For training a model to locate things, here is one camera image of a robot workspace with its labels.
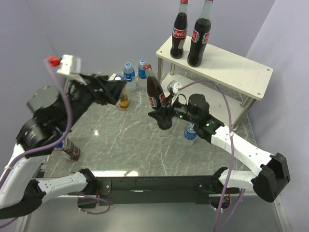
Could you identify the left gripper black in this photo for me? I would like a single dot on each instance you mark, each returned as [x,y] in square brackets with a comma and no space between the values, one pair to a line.
[111,91]

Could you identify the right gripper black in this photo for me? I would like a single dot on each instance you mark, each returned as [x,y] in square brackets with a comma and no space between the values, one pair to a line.
[160,114]

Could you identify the cola bottle shelved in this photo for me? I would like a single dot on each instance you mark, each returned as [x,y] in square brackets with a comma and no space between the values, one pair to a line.
[154,90]
[200,35]
[179,31]

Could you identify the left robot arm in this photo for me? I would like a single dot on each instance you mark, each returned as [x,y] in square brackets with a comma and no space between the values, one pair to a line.
[53,115]

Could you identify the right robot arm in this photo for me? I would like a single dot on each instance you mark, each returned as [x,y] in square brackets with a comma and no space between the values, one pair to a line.
[268,174]

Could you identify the wooden two-tier shelf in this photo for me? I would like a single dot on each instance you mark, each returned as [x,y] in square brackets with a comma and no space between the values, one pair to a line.
[223,67]

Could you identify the blue juice carton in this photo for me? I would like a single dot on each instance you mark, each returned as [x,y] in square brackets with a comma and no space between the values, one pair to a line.
[123,101]

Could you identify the water bottle back left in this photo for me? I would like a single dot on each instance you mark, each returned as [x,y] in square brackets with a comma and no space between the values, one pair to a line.
[129,76]

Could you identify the water bottle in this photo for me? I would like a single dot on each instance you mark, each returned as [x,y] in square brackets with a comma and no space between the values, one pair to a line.
[142,78]
[129,76]
[189,135]

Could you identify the water bottle centre right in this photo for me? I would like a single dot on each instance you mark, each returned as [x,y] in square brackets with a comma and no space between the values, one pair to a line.
[189,135]

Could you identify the water bottle back right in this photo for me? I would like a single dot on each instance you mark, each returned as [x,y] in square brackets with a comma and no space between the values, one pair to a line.
[142,78]

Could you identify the dark juice carton near left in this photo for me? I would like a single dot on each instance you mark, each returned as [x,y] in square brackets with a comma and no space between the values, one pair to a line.
[68,150]

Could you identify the black base beam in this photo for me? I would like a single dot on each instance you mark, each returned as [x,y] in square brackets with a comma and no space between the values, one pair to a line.
[156,189]

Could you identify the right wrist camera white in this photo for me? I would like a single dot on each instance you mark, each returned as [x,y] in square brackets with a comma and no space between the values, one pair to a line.
[173,87]

